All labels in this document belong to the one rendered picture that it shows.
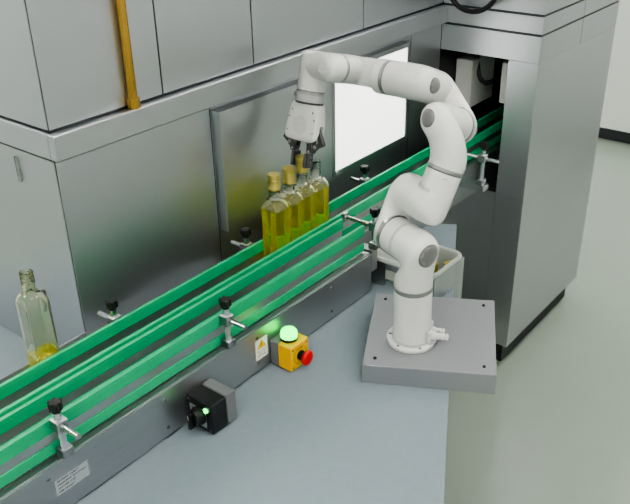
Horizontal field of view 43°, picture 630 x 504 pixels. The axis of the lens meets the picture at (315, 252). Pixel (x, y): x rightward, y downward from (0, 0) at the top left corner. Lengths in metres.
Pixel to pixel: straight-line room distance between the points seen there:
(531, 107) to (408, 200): 1.09
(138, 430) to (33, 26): 0.86
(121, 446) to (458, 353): 0.82
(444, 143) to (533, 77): 1.07
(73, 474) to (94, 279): 0.49
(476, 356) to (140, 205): 0.90
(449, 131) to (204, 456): 0.89
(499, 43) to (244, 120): 1.08
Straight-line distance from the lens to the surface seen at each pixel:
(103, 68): 1.85
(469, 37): 2.93
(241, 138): 2.15
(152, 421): 1.81
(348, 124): 2.53
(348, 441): 1.83
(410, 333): 1.98
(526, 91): 2.87
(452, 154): 1.82
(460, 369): 1.96
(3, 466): 1.63
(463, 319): 2.13
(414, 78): 1.90
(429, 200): 1.84
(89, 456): 1.73
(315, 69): 2.08
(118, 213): 1.95
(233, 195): 2.18
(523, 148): 2.93
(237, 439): 1.85
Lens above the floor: 1.96
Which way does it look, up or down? 28 degrees down
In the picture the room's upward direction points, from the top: 1 degrees counter-clockwise
